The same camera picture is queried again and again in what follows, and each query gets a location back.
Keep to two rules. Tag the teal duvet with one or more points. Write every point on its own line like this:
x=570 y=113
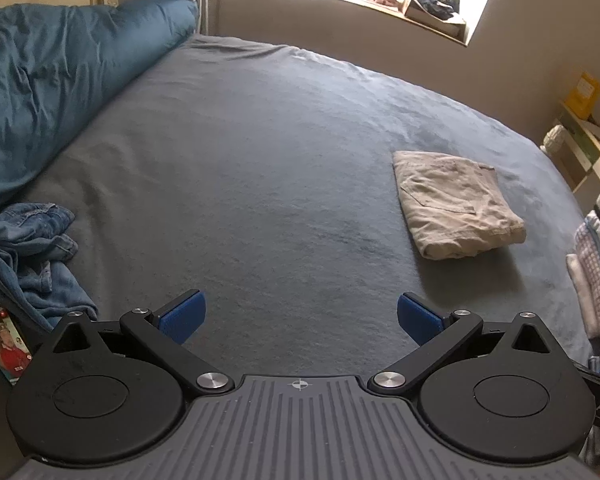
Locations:
x=65 y=80

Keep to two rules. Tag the printed picture card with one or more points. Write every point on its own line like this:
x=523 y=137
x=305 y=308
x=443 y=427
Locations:
x=5 y=345

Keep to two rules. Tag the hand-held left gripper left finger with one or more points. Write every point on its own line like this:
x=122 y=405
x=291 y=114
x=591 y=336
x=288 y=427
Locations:
x=182 y=316

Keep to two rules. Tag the white plush toy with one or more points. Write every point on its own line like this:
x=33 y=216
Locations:
x=554 y=139

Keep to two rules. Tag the yellow box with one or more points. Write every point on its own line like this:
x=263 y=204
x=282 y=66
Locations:
x=582 y=96

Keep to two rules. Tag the cardboard box with dark clothes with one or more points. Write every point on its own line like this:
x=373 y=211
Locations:
x=437 y=10

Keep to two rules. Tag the beige pants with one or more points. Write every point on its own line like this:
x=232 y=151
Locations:
x=455 y=205

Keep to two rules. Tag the wooden shelf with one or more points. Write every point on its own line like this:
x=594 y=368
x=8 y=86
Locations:
x=587 y=147

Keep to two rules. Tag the stack of folded towels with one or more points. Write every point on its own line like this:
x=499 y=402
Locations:
x=597 y=265

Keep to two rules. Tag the blue jeans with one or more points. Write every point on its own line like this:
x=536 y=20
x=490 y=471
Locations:
x=30 y=255

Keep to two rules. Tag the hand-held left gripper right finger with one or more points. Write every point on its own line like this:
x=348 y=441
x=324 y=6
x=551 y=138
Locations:
x=420 y=317

